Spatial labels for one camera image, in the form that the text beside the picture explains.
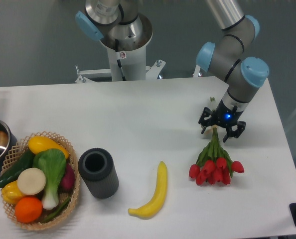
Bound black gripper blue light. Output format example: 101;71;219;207
198;100;246;142

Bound red tulip bouquet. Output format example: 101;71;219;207
188;125;245;185

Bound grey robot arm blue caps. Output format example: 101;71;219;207
75;0;269;139

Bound yellow banana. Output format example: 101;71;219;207
128;161;168;220

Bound dark grey ribbed vase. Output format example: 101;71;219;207
78;148;119;199

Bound purple sweet potato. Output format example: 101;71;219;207
60;163;75;191

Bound green bok choy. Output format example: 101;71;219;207
33;148;66;210

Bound green bean pod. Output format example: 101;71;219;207
41;197;71;224

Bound yellow squash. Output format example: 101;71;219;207
28;136;70;159

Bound woven wicker basket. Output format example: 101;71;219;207
1;131;80;231

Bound cream round disc vegetable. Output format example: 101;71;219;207
17;168;46;196

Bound dark green cucumber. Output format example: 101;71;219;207
0;149;35;188

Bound orange fruit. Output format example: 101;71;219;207
15;197;43;223

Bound yellow bell pepper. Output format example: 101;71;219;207
1;180;26;205

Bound black cable on pedestal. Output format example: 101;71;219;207
114;38;127;82

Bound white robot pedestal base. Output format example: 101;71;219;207
75;46;166;84

